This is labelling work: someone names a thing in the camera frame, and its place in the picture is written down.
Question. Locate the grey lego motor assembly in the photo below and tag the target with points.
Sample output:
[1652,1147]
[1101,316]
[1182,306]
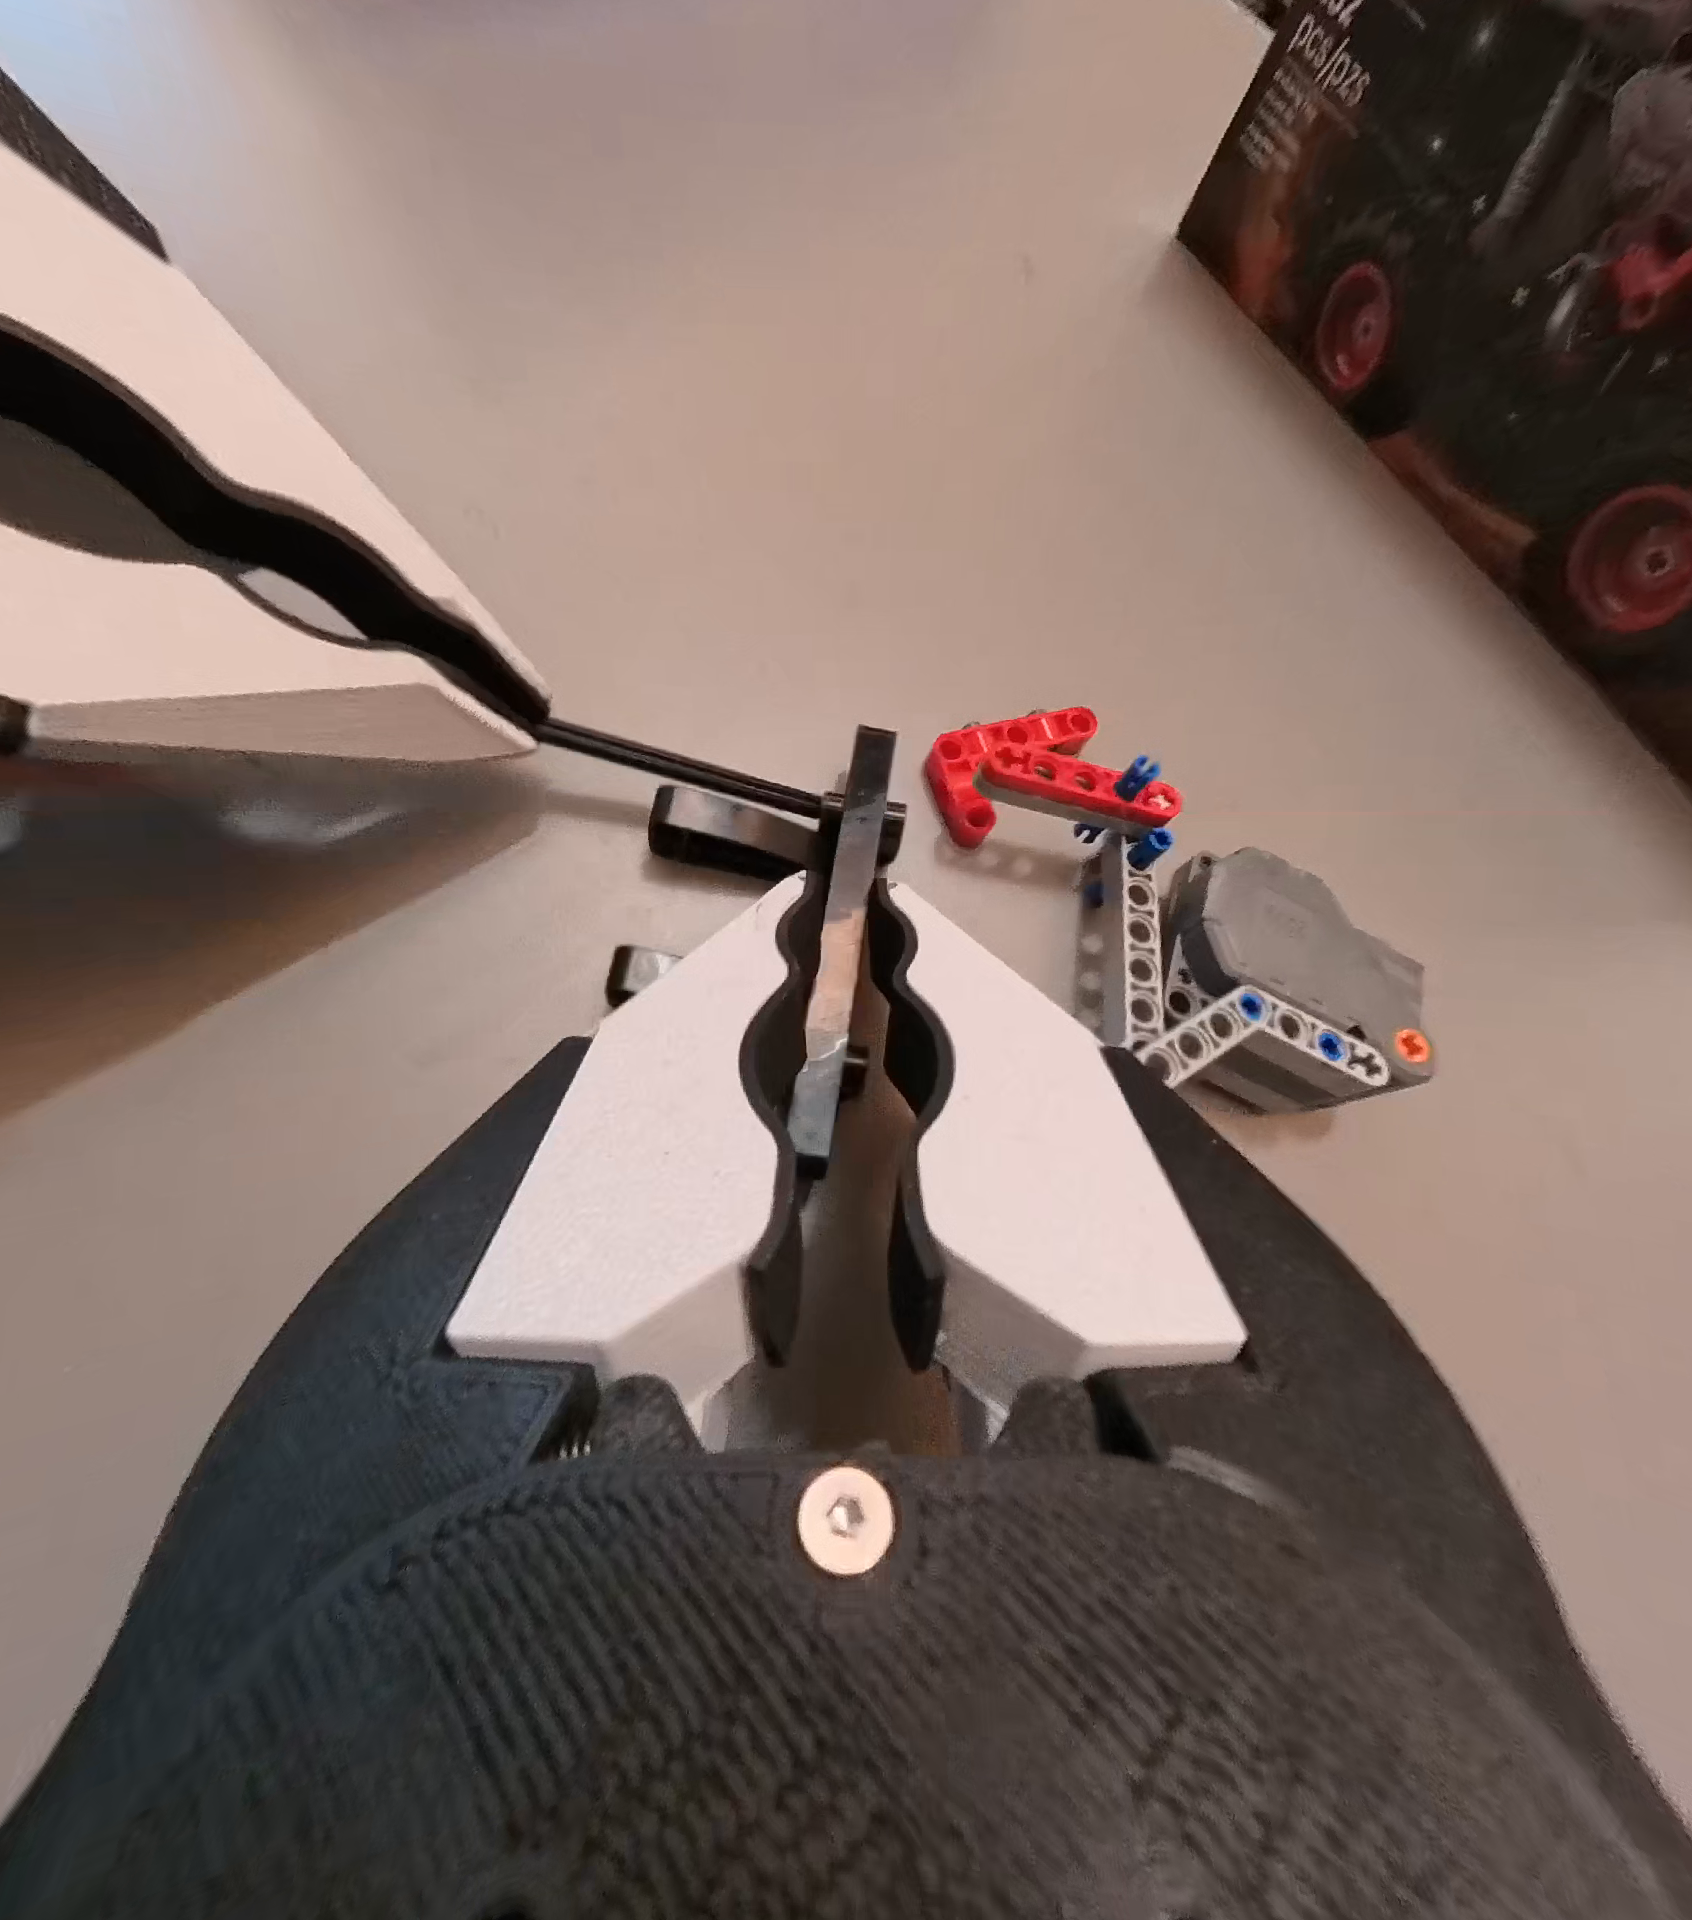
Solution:
[1280,961]

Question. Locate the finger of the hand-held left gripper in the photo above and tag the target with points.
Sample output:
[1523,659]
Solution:
[186,645]
[110,285]

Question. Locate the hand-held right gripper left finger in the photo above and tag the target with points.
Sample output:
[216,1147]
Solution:
[621,1184]

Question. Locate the black lego axle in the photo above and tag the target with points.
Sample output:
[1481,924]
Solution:
[667,762]

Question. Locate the black lego beam assembly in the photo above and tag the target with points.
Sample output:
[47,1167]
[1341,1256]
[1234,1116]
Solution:
[843,901]

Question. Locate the black lego set box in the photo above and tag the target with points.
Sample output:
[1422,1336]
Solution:
[1566,375]

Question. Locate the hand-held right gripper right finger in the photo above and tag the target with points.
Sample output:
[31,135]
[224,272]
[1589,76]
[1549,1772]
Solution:
[1070,1184]

